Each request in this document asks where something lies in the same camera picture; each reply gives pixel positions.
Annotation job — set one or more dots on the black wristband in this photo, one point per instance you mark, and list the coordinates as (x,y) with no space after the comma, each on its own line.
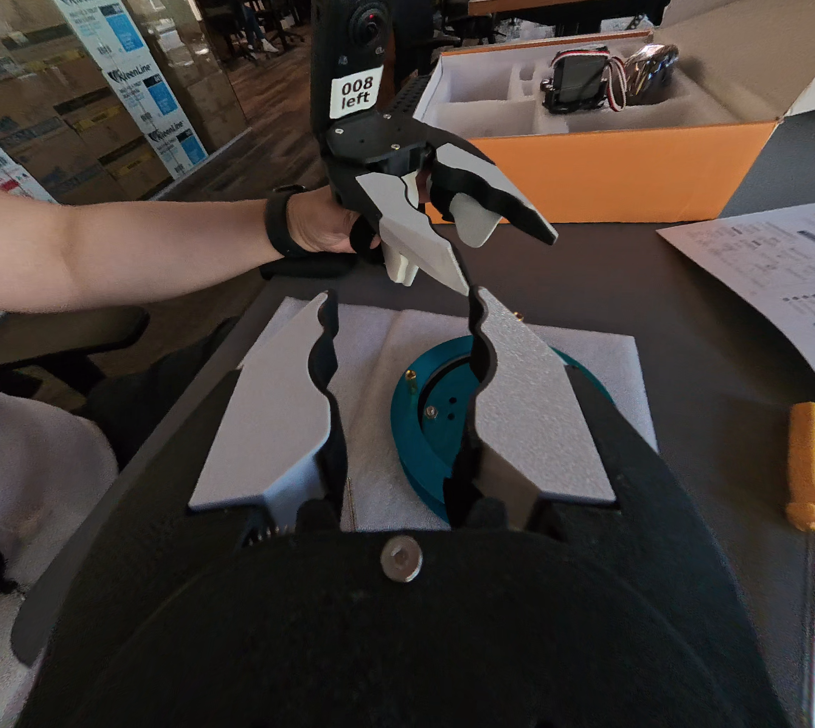
(276,225)

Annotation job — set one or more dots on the white foam sheet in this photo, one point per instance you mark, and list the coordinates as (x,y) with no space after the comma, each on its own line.
(382,346)

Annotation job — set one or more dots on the dark shiny round part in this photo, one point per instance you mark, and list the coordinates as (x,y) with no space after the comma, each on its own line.
(652,68)

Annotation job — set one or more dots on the person's left hand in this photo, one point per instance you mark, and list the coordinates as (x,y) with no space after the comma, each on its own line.
(321,225)

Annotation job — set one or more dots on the dark grey desk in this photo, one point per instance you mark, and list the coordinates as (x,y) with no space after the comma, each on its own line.
(688,397)

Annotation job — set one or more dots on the blue round metal base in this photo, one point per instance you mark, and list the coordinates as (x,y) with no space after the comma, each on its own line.
(410,442)

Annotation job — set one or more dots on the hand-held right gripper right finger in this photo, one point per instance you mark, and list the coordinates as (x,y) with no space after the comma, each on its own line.
(541,423)

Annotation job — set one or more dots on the orange cardboard box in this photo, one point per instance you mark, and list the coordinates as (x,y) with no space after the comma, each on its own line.
(611,168)

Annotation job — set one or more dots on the brass standoff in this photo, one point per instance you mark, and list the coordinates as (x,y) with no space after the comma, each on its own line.
(411,375)

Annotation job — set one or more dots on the printed instruction booklet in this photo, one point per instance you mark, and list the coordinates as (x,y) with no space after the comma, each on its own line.
(751,270)

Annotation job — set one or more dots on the blue disc with bearing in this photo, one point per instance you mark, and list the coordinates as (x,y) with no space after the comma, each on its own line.
(452,384)

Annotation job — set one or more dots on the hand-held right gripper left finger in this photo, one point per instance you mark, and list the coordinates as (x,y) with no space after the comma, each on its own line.
(268,435)

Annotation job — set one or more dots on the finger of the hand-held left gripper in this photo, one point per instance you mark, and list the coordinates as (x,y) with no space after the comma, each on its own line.
(474,219)
(408,225)

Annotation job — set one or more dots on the person's left forearm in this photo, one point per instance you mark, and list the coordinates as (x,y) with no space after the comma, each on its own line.
(127,251)

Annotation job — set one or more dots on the white box insert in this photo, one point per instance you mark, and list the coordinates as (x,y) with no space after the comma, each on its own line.
(490,117)

